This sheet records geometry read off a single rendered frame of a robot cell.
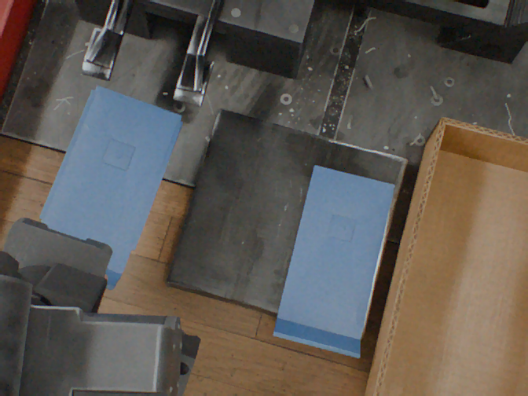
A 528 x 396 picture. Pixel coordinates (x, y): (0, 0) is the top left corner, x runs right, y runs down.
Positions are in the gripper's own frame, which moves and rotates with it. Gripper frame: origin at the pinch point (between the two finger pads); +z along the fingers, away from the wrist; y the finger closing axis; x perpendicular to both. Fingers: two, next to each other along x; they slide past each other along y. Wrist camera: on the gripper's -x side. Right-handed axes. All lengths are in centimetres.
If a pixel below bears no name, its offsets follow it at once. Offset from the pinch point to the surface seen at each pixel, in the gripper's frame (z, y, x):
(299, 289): 9.0, 1.2, -17.5
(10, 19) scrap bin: 15.3, 13.4, 12.5
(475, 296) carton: 11.6, 5.0, -31.7
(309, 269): 9.8, 2.9, -17.8
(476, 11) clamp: 16.1, 26.8, -23.7
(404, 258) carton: 7.3, 7.1, -24.2
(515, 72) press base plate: 21.8, 22.9, -29.9
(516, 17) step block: 15.9, 27.3, -26.9
